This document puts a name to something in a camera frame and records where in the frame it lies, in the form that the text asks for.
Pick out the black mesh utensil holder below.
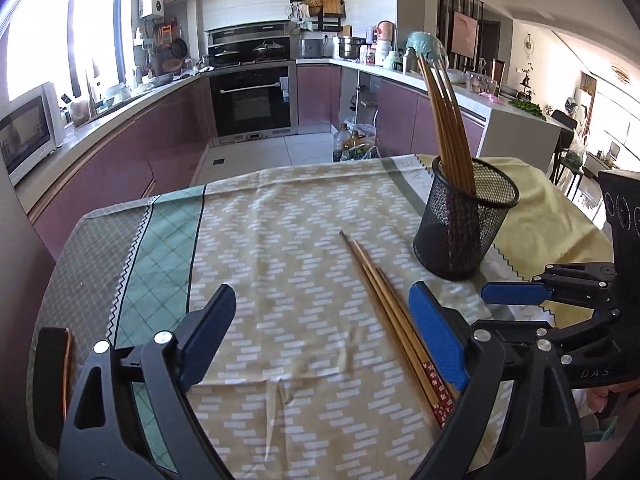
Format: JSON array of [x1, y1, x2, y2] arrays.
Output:
[[413, 158, 520, 281]]

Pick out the white kitchen island counter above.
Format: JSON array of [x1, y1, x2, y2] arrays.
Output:
[[338, 61, 560, 172]]

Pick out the purple kitchen cabinets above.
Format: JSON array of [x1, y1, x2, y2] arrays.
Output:
[[14, 62, 486, 261]]

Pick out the hand in pink sleeve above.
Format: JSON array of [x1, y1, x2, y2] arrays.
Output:
[[585, 379, 639, 479]]

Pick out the yellow cloth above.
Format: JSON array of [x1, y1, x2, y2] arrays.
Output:
[[416, 153, 614, 328]]

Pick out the dark wooden chair back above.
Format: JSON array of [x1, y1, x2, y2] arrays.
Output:
[[32, 327, 72, 451]]

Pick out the patterned beige green tablecloth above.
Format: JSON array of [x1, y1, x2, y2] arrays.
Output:
[[37, 156, 552, 479]]

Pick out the green vegetable plastic bag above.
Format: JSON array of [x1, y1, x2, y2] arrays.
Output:
[[333, 120, 380, 162]]

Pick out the steel cooking pot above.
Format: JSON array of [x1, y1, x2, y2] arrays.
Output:
[[337, 36, 366, 60]]

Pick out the white microwave oven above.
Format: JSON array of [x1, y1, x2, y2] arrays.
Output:
[[0, 81, 65, 186]]

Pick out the built-in black oven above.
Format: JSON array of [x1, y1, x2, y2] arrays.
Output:
[[208, 61, 298, 142]]

